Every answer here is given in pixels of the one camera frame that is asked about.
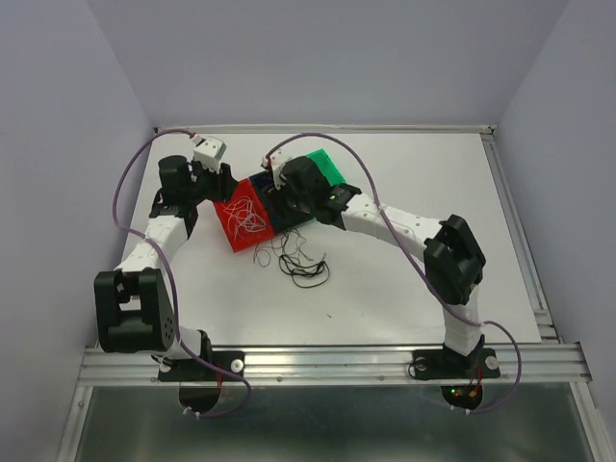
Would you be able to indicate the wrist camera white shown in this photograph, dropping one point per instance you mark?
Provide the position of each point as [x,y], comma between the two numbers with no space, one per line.
[208,152]
[274,163]

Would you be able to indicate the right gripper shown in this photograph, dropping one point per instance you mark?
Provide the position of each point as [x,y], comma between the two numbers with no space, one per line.
[280,192]

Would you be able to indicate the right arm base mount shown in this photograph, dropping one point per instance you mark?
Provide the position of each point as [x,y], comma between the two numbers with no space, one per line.
[442,364]

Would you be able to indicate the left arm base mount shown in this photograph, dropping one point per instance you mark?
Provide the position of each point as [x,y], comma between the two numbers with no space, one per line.
[188,370]

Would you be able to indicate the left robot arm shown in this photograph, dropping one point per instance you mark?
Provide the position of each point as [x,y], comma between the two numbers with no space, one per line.
[137,302]

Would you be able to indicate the green plastic bin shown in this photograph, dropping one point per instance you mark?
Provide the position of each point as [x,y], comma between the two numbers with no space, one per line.
[327,167]

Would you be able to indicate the red plastic bin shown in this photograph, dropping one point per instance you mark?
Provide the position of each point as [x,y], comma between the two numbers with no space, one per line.
[243,219]

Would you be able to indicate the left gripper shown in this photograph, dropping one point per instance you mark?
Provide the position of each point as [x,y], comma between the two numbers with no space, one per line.
[224,183]

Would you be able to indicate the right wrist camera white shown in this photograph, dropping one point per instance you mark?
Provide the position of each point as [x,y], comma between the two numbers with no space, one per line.
[274,163]

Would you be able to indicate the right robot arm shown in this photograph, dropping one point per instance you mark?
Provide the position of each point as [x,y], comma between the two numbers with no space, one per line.
[452,259]

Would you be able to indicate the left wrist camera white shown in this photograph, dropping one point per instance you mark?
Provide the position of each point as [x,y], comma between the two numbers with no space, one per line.
[208,152]

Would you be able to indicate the black plastic bin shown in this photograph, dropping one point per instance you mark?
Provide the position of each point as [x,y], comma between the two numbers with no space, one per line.
[262,183]

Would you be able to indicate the aluminium front rail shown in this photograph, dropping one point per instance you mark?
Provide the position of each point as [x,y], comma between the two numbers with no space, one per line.
[334,366]

